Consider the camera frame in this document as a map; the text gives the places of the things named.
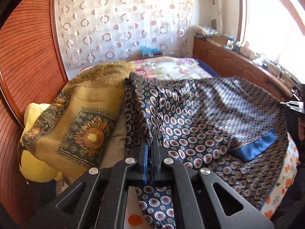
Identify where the blue box on headboard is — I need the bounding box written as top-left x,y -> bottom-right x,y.
140,46 -> 163,59

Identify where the brown louvered wooden wardrobe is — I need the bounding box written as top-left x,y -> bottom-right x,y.
1,0 -> 68,228

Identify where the window with wooden frame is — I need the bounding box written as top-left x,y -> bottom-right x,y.
244,0 -> 304,83

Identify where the navy patterned silk garment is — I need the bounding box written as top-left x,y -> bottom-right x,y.
124,72 -> 290,229

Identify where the floral bed blanket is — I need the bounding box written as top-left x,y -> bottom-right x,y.
129,56 -> 219,81

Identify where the folded fabric stack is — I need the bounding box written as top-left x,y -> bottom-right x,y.
194,25 -> 220,38

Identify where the sheer circle pattern curtain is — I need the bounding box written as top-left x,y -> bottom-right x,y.
54,0 -> 193,70

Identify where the person's right hand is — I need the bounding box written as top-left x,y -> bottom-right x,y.
298,120 -> 305,141

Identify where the orange fruit print towel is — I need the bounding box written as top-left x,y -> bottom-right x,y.
124,135 -> 299,228

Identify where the cardboard box on cabinet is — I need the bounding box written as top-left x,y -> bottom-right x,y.
211,35 -> 229,47

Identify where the golden sunflower cushion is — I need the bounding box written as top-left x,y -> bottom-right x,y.
21,61 -> 136,179

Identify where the wooden side cabinet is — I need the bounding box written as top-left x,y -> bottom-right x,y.
192,38 -> 296,101

